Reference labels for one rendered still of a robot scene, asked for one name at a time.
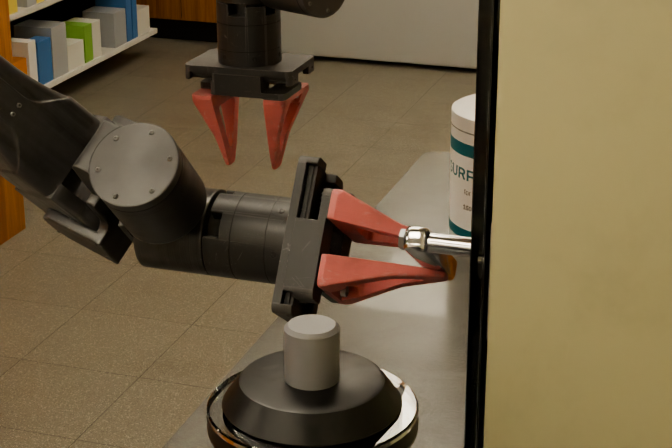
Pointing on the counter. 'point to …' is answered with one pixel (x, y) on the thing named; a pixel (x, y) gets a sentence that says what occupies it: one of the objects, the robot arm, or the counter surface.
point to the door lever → (434, 248)
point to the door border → (489, 189)
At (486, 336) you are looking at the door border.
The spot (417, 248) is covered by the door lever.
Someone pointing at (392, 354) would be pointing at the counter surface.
